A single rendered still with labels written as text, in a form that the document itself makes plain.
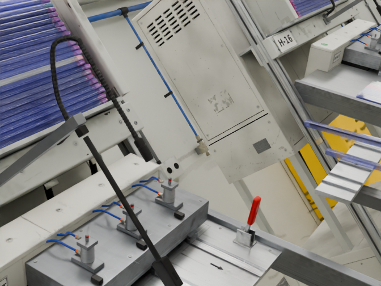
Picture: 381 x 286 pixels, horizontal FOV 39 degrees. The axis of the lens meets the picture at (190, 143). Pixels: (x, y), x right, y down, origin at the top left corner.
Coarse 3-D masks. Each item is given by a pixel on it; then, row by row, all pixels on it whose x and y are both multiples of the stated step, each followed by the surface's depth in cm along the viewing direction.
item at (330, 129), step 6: (306, 120) 108; (306, 126) 108; (312, 126) 107; (318, 126) 106; (324, 126) 106; (330, 126) 106; (330, 132) 106; (336, 132) 105; (342, 132) 104; (348, 132) 104; (354, 132) 104; (354, 138) 103; (360, 138) 103; (366, 138) 102; (372, 138) 102; (378, 138) 102; (372, 144) 102; (378, 144) 101
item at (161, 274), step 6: (162, 258) 72; (156, 264) 72; (162, 264) 72; (168, 264) 72; (156, 270) 73; (162, 270) 72; (168, 270) 72; (174, 270) 72; (162, 276) 72; (168, 276) 72; (174, 276) 72; (162, 282) 73; (168, 282) 72; (174, 282) 72; (180, 282) 72
